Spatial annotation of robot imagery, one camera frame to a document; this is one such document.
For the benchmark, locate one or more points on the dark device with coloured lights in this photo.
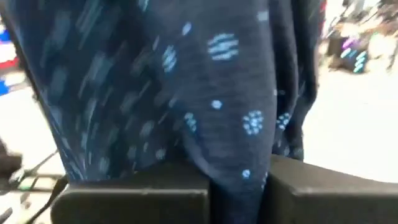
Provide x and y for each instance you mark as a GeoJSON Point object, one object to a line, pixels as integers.
{"type": "Point", "coordinates": [354, 59]}

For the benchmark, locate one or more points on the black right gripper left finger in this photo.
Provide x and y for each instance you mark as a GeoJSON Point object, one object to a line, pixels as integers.
{"type": "Point", "coordinates": [130, 202]}

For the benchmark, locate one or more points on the navy dotted cloth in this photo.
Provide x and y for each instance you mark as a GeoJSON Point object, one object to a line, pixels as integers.
{"type": "Point", "coordinates": [186, 77]}

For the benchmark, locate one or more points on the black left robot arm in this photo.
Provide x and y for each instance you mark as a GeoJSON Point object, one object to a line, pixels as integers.
{"type": "Point", "coordinates": [9, 160]}

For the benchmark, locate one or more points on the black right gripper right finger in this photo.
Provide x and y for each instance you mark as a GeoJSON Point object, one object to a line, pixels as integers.
{"type": "Point", "coordinates": [326, 202]}

